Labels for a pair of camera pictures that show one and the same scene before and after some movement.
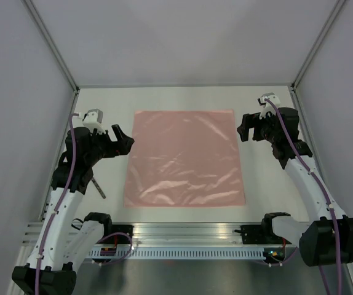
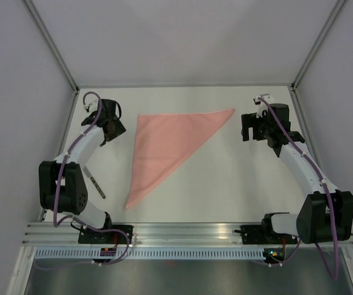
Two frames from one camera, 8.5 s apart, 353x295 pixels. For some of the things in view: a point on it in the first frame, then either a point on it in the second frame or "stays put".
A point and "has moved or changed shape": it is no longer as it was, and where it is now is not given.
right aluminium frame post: x=326 y=31 stays put
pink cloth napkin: x=184 y=158 has moved or changed shape
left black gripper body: x=103 y=147 → x=118 y=129
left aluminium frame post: x=51 y=45 stays put
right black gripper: x=253 y=121 stays put
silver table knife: x=98 y=188 stays put
